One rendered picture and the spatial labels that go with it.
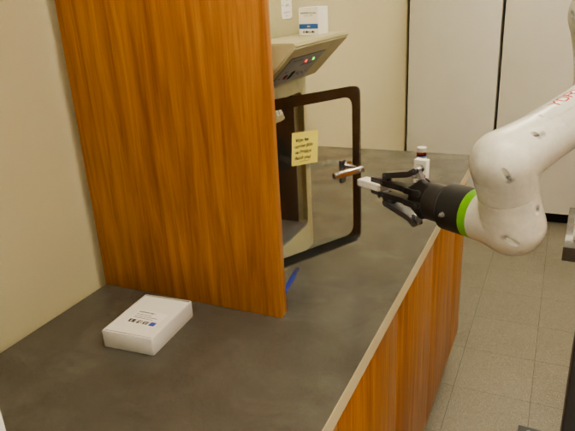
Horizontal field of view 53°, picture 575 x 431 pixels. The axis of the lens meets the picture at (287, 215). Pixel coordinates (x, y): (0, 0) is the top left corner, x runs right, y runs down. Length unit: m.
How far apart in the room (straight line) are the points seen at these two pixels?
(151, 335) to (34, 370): 0.23
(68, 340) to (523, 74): 3.49
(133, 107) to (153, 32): 0.17
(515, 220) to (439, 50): 3.30
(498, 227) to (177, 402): 0.63
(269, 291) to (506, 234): 0.51
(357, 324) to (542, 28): 3.19
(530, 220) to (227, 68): 0.61
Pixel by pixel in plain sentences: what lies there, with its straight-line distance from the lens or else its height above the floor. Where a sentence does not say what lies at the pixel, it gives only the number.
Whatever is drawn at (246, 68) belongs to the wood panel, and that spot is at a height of 1.47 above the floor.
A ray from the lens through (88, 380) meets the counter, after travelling 1.20.
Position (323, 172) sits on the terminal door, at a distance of 1.39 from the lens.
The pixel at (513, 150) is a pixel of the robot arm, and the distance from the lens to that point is 0.98.
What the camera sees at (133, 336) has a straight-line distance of 1.22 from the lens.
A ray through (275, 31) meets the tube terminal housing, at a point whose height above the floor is 1.52.
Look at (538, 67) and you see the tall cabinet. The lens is 4.21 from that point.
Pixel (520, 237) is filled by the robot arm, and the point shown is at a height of 1.20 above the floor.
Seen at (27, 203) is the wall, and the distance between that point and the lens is 1.38.
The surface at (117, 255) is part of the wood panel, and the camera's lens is 1.48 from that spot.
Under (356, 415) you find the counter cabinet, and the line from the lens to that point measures 1.31.
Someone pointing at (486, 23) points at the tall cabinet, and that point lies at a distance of 4.21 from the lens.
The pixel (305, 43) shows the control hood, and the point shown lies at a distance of 1.22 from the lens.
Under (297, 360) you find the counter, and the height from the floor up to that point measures 0.94.
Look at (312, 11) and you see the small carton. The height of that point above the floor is 1.56.
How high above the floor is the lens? 1.60
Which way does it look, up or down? 21 degrees down
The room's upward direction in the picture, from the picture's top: 3 degrees counter-clockwise
